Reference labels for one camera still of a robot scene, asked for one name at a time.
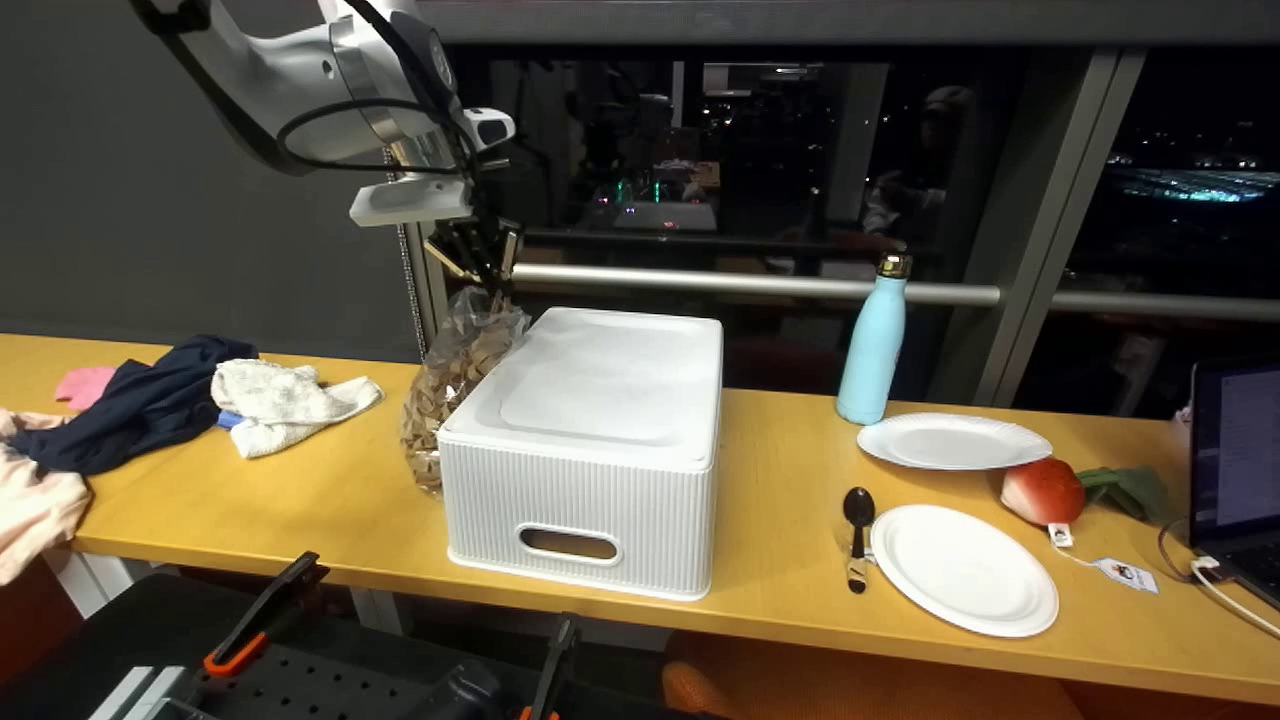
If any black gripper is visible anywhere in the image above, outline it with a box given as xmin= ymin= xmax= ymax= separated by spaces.
xmin=419 ymin=208 xmax=527 ymax=293

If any white plastic storage box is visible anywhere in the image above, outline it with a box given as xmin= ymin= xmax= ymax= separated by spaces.
xmin=435 ymin=305 xmax=728 ymax=606

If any clear bag of rubber bands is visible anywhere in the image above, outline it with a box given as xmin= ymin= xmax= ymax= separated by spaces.
xmin=396 ymin=284 xmax=536 ymax=499

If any white crumpled cloth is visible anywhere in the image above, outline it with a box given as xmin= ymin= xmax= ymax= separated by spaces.
xmin=208 ymin=354 xmax=383 ymax=462

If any silver metal handrail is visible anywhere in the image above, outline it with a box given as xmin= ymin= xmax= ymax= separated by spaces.
xmin=504 ymin=256 xmax=1280 ymax=327

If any navy blue cloth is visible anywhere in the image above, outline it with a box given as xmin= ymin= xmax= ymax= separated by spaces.
xmin=10 ymin=331 xmax=260 ymax=478

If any light blue water bottle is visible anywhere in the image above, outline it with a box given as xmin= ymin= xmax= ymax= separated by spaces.
xmin=835 ymin=253 xmax=912 ymax=429

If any small pink cloth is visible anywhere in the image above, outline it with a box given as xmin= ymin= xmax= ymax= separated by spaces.
xmin=54 ymin=363 xmax=119 ymax=415

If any black perforated board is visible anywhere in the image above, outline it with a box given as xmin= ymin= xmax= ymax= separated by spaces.
xmin=0 ymin=565 xmax=673 ymax=720

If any black plastic spoon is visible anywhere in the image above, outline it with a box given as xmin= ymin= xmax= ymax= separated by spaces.
xmin=841 ymin=482 xmax=882 ymax=596

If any orange chair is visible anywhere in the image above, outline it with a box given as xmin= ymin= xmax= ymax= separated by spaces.
xmin=658 ymin=650 xmax=751 ymax=720

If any pink and white garment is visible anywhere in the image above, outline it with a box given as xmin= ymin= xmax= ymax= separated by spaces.
xmin=0 ymin=407 xmax=96 ymax=590

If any white paper plate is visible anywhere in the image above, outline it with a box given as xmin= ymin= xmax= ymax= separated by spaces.
xmin=867 ymin=499 xmax=1063 ymax=638
xmin=853 ymin=407 xmax=1055 ymax=477

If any red wedge toy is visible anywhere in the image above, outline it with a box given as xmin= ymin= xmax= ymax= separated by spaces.
xmin=995 ymin=454 xmax=1091 ymax=528

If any green cloth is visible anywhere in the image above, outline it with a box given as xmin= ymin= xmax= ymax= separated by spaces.
xmin=1078 ymin=458 xmax=1171 ymax=528

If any small white adapter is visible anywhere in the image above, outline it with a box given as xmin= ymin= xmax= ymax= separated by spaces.
xmin=1042 ymin=519 xmax=1166 ymax=598

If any black laptop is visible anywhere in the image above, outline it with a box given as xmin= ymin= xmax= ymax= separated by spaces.
xmin=1180 ymin=354 xmax=1280 ymax=617

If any grey wrist camera bar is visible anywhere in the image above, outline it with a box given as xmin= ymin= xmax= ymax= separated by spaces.
xmin=350 ymin=172 xmax=478 ymax=227

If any black clamp orange handle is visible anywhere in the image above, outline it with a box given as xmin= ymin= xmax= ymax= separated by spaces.
xmin=516 ymin=613 xmax=585 ymax=720
xmin=198 ymin=547 xmax=331 ymax=683

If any wide grey window post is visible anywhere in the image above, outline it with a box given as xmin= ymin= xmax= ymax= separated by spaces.
xmin=975 ymin=48 xmax=1151 ymax=407

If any white charging cable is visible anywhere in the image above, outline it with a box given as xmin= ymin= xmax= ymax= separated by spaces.
xmin=1183 ymin=551 xmax=1280 ymax=638

